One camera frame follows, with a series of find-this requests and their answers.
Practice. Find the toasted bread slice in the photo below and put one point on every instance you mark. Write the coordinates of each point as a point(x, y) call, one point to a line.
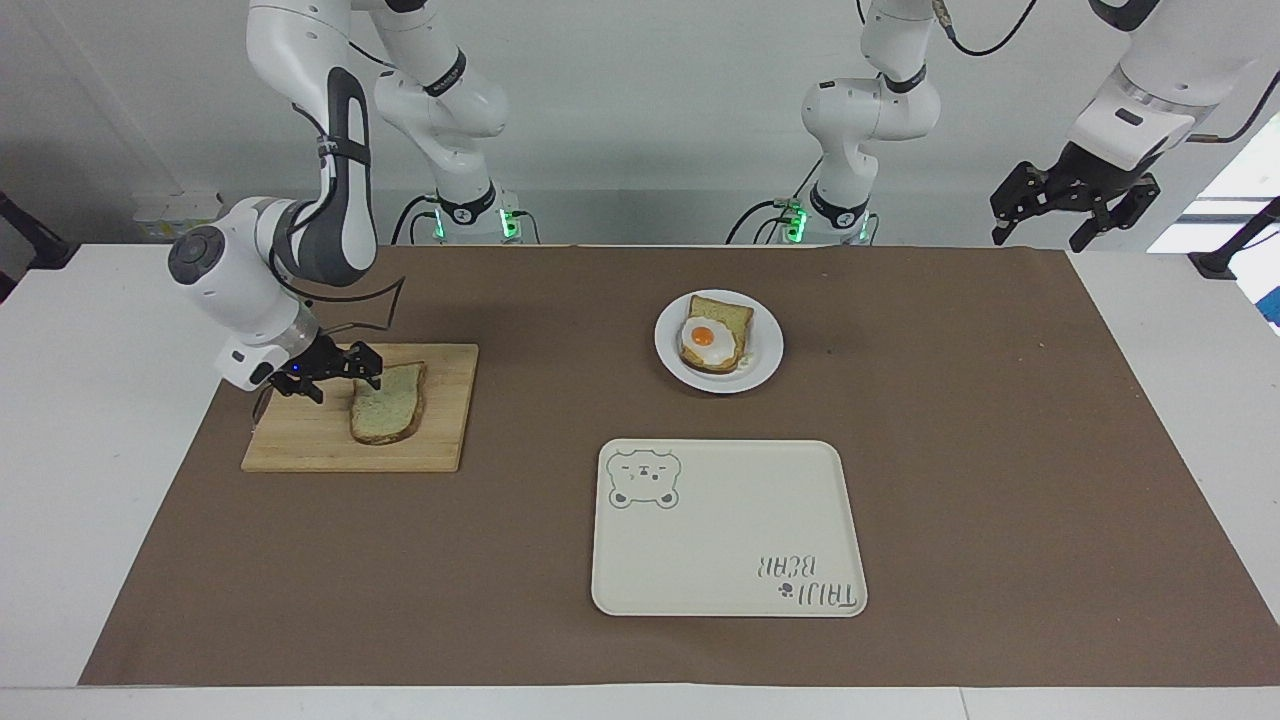
point(725, 312)

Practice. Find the cream tray with bear print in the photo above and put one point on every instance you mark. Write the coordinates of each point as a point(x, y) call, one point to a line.
point(720, 530)

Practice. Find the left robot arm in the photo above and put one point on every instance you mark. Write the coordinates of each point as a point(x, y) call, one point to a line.
point(870, 110)

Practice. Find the black stand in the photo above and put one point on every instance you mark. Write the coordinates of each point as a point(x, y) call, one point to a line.
point(30, 240)
point(1235, 248)

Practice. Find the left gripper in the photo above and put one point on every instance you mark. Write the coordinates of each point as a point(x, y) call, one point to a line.
point(1100, 172)

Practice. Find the round white plate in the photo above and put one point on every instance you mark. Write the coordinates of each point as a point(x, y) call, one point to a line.
point(765, 350)

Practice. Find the fried egg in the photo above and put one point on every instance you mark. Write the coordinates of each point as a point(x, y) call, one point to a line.
point(708, 340)

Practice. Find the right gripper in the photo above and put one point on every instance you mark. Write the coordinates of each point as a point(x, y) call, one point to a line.
point(308, 362)

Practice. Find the plain bread slice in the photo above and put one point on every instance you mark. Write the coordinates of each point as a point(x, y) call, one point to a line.
point(388, 410)

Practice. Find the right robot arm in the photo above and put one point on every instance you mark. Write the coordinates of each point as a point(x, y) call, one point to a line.
point(330, 215)

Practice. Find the wooden cutting board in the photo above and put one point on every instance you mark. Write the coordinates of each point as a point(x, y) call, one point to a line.
point(300, 440)

